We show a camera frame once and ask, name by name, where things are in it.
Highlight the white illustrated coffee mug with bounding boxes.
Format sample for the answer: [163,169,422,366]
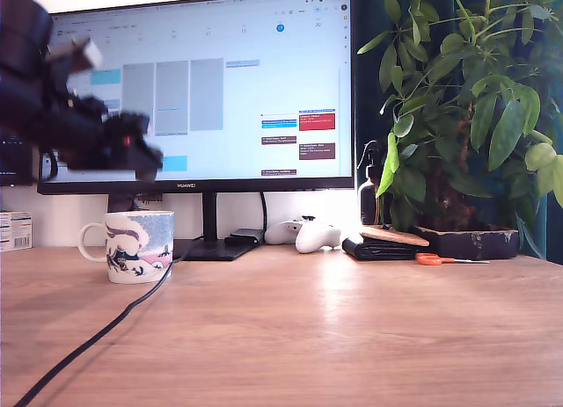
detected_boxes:
[77,210,176,286]

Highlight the monitor with dark terminal screen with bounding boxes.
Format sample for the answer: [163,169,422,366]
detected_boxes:
[0,116,37,187]

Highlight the orange and white medicine box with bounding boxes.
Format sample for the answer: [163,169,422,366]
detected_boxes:
[0,210,34,254]

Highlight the black Huawei monitor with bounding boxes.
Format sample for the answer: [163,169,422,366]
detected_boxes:
[37,0,356,262]

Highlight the small black wallet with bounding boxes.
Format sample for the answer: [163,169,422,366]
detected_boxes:
[224,228,266,247]

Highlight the white game controller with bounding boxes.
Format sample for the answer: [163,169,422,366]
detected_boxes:
[263,214,343,255]

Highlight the dark spray bottle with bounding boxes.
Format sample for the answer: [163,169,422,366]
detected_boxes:
[356,139,383,226]

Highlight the large black wallet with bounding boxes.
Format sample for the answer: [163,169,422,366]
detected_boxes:
[341,235,430,262]

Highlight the round cork coaster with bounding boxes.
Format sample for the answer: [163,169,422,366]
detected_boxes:
[360,224,430,248]

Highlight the green leafy houseplant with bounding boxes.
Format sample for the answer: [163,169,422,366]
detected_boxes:
[356,0,563,259]

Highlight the black rectangular planter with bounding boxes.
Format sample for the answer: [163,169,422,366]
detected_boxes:
[410,224,521,261]

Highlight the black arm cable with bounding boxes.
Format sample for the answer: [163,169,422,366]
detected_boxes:
[40,149,61,182]

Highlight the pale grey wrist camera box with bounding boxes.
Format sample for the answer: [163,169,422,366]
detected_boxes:
[46,36,105,74]

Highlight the thin black cable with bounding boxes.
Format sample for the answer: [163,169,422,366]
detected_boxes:
[11,236,204,407]

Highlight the orange handled scissors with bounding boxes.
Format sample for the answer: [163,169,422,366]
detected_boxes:
[414,251,491,267]

